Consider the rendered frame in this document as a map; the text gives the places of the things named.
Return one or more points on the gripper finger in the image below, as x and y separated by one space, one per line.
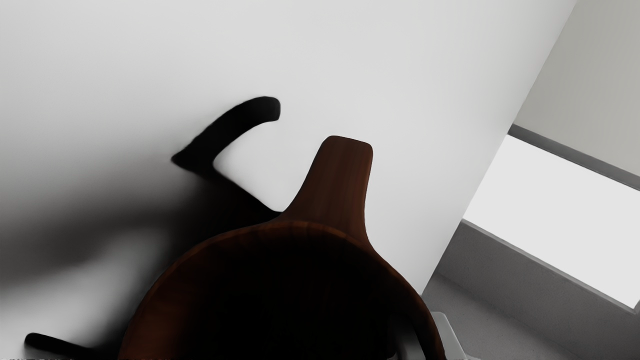
450 340

